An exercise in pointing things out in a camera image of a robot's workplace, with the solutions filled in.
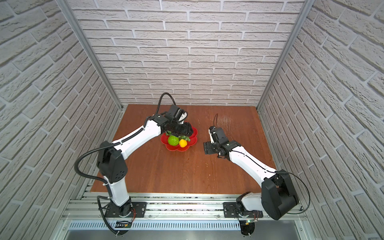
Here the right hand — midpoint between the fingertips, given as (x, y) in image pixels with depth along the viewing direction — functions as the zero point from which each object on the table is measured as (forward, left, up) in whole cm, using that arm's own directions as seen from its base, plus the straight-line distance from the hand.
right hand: (210, 144), depth 86 cm
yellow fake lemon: (+7, +17, -7) cm, 19 cm away
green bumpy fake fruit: (+7, +23, -4) cm, 24 cm away
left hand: (+6, +11, +7) cm, 15 cm away
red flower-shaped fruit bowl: (+9, +10, -7) cm, 15 cm away
